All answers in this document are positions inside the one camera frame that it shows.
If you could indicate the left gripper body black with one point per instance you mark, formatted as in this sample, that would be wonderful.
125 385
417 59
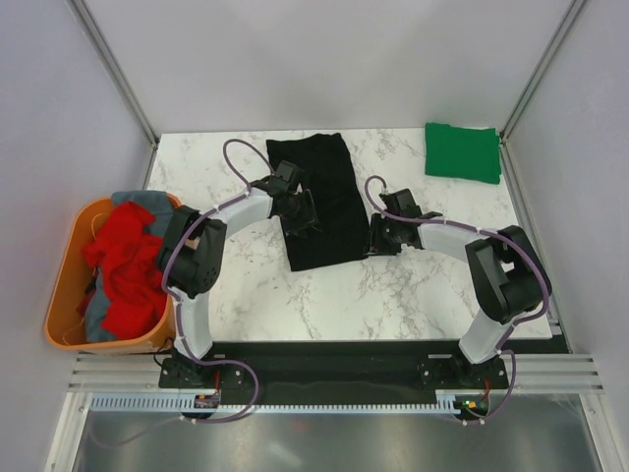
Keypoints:
300 214

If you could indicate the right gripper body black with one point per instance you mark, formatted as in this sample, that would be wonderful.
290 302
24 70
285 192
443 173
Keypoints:
384 239

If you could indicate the black t shirt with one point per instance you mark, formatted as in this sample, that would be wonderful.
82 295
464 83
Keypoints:
344 229

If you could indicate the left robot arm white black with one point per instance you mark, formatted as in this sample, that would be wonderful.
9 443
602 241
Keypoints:
192 250

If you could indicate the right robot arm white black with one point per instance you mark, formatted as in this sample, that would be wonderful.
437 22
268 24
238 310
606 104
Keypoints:
509 280

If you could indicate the folded green t shirt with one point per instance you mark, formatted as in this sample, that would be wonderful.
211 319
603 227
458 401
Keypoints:
462 153

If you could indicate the grey t shirt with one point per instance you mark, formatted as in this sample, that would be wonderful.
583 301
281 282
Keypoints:
157 206

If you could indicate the red t shirt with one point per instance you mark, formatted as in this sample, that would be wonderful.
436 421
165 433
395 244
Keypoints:
128 265

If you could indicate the orange plastic basket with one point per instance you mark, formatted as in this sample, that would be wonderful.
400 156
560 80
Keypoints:
64 327

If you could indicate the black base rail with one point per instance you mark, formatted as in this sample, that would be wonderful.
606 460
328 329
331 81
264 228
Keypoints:
332 372

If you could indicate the left aluminium frame post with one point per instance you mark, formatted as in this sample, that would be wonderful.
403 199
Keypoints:
110 63

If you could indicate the aluminium frame post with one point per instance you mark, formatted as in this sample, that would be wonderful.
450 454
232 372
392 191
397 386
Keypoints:
562 31
110 63

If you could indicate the white slotted cable duct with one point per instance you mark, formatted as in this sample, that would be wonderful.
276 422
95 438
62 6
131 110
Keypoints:
190 403

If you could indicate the right aluminium frame post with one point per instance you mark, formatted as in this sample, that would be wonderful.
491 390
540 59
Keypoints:
562 31

